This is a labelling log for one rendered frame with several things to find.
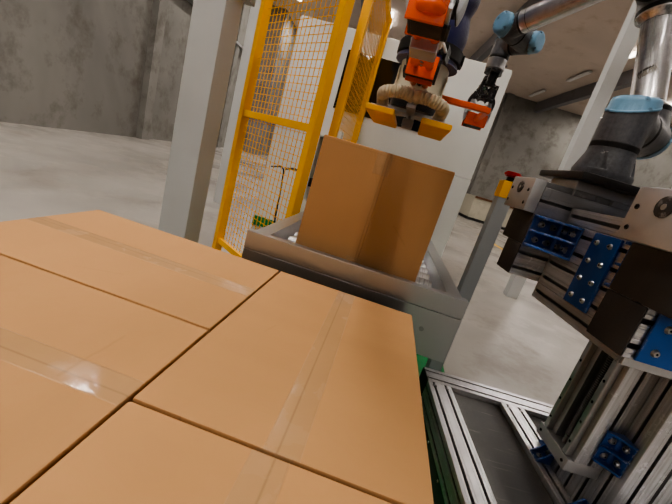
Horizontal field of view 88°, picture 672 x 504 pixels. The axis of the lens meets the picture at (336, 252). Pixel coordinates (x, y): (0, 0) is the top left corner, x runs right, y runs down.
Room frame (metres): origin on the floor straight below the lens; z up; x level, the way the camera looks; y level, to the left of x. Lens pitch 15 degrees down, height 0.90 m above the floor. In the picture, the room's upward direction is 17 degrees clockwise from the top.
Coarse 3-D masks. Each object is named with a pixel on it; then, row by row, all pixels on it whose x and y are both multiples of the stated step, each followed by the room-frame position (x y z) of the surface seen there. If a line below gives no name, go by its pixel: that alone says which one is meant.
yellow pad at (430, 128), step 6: (426, 120) 1.19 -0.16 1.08; (432, 120) 1.19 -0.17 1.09; (420, 126) 1.27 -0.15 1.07; (426, 126) 1.23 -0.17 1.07; (432, 126) 1.20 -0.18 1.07; (438, 126) 1.19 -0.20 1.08; (444, 126) 1.19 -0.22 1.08; (450, 126) 1.19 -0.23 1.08; (420, 132) 1.43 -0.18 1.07; (426, 132) 1.38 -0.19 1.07; (432, 132) 1.33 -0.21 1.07; (438, 132) 1.29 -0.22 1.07; (444, 132) 1.24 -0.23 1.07; (432, 138) 1.51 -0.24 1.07; (438, 138) 1.45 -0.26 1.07
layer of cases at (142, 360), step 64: (0, 256) 0.59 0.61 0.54; (64, 256) 0.66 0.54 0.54; (128, 256) 0.75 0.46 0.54; (192, 256) 0.86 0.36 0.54; (0, 320) 0.42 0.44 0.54; (64, 320) 0.46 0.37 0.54; (128, 320) 0.51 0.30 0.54; (192, 320) 0.57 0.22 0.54; (256, 320) 0.64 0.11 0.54; (320, 320) 0.72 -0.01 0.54; (384, 320) 0.82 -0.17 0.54; (0, 384) 0.32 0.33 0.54; (64, 384) 0.35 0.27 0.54; (128, 384) 0.38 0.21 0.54; (192, 384) 0.41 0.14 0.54; (256, 384) 0.45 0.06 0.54; (320, 384) 0.50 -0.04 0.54; (384, 384) 0.55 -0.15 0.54; (0, 448) 0.26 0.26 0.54; (64, 448) 0.27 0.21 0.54; (128, 448) 0.29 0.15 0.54; (192, 448) 0.32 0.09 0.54; (256, 448) 0.34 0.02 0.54; (320, 448) 0.37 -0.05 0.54; (384, 448) 0.40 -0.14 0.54
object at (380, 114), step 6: (366, 102) 1.22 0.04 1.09; (366, 108) 1.22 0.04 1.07; (372, 108) 1.22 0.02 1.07; (378, 108) 1.21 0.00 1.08; (384, 108) 1.21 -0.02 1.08; (390, 108) 1.21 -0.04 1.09; (372, 114) 1.32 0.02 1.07; (378, 114) 1.28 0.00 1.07; (384, 114) 1.24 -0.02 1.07; (390, 114) 1.21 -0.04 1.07; (378, 120) 1.44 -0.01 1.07; (384, 120) 1.39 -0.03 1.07; (390, 120) 1.34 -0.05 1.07; (396, 120) 1.44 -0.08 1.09; (390, 126) 1.52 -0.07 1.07; (396, 126) 1.53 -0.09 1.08
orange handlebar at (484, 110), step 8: (424, 0) 0.72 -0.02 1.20; (432, 0) 0.72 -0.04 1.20; (424, 8) 0.72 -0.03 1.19; (432, 8) 0.72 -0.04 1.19; (440, 8) 0.72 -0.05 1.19; (416, 64) 1.04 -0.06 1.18; (424, 64) 1.02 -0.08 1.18; (432, 64) 1.00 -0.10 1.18; (424, 88) 1.28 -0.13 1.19; (448, 96) 1.39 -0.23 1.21; (456, 104) 1.39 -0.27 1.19; (464, 104) 1.38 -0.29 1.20; (472, 104) 1.38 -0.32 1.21; (480, 112) 1.39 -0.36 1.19; (488, 112) 1.38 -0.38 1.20
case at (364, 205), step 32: (320, 160) 1.08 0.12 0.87; (352, 160) 1.07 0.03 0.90; (384, 160) 1.06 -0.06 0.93; (320, 192) 1.08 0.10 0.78; (352, 192) 1.07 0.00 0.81; (384, 192) 1.06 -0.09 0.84; (416, 192) 1.05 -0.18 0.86; (320, 224) 1.08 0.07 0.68; (352, 224) 1.07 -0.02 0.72; (384, 224) 1.06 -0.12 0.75; (416, 224) 1.05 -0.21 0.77; (352, 256) 1.06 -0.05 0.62; (384, 256) 1.05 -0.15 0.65; (416, 256) 1.04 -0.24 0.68
